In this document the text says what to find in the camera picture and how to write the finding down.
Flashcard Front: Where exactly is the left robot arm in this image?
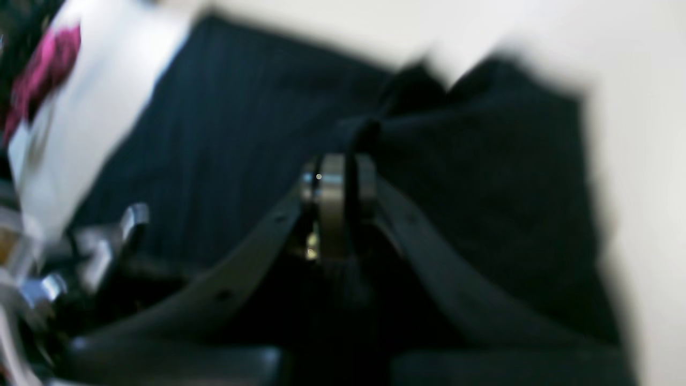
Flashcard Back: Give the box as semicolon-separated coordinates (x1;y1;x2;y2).
2;180;150;385

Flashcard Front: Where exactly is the orange black tool at edge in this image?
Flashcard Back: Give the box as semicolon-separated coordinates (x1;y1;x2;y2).
2;24;81;146

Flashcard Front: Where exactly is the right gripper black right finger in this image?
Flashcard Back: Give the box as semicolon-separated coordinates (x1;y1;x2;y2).
355;155;636;385

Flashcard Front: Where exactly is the black t-shirt with graphic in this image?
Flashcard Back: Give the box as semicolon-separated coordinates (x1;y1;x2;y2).
70;13;622;386

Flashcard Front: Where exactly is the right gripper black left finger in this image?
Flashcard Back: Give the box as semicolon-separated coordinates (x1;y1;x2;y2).
58;155;346;385

